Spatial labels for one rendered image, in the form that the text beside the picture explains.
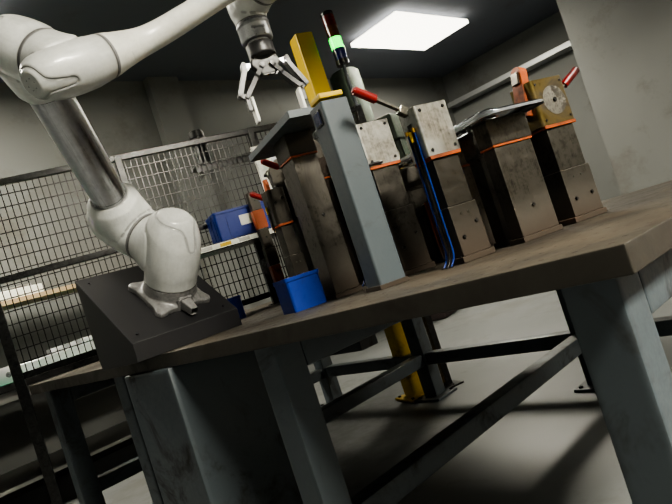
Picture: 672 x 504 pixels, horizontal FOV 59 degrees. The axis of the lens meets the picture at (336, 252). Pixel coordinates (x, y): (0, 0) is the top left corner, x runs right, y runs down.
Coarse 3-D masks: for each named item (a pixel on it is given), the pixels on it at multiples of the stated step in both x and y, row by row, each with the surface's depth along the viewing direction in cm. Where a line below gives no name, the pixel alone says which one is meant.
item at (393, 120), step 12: (336, 72) 584; (348, 72) 579; (336, 84) 583; (360, 84) 583; (348, 96) 579; (372, 120) 582; (396, 120) 566; (396, 132) 559; (396, 144) 564; (444, 312) 549
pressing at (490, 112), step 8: (512, 104) 131; (520, 104) 130; (528, 104) 131; (536, 104) 138; (480, 112) 129; (488, 112) 128; (496, 112) 135; (504, 112) 138; (512, 112) 142; (464, 120) 134; (472, 120) 131; (480, 120) 138; (456, 128) 137; (464, 128) 142; (400, 160) 161; (408, 160) 166; (400, 168) 176
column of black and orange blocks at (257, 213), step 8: (248, 192) 257; (256, 192) 258; (248, 200) 257; (256, 200) 257; (256, 208) 257; (256, 216) 256; (264, 216) 257; (256, 224) 256; (264, 224) 257; (264, 232) 257; (264, 240) 256; (264, 248) 255; (272, 248) 257; (264, 256) 258; (272, 256) 256; (272, 264) 256; (272, 272) 256; (280, 272) 257
